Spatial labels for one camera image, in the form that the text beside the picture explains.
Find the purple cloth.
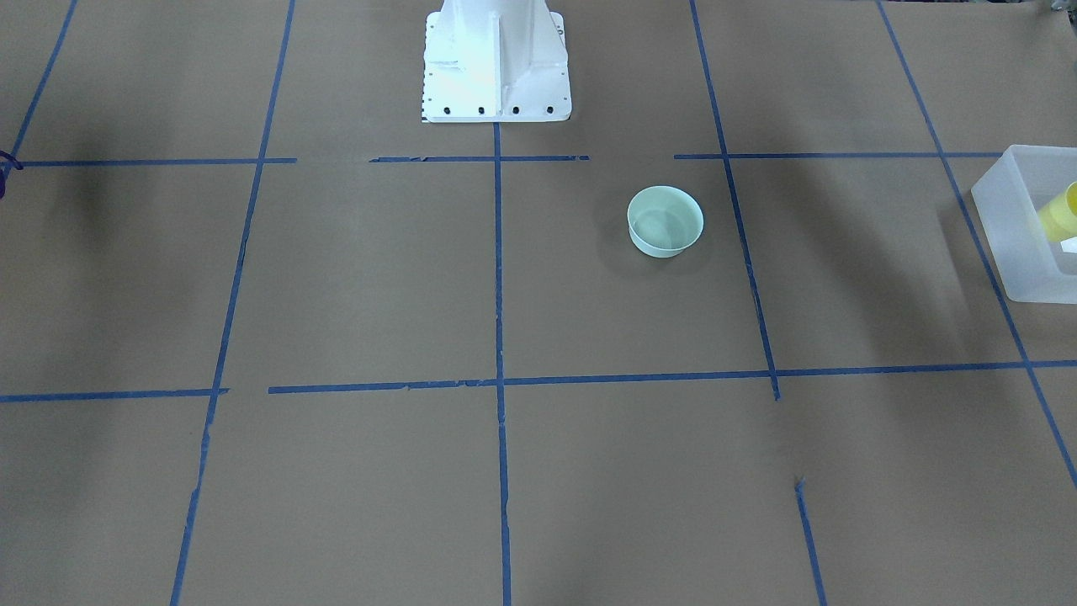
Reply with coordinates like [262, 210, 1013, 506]
[0, 150, 24, 199]

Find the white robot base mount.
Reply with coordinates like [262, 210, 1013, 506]
[421, 1, 573, 124]

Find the yellow plastic cup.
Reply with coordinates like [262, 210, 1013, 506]
[1036, 183, 1077, 242]

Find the mint green bowl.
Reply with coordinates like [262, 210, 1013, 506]
[626, 185, 705, 258]

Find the translucent plastic storage box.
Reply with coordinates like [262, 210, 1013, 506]
[973, 145, 1076, 306]

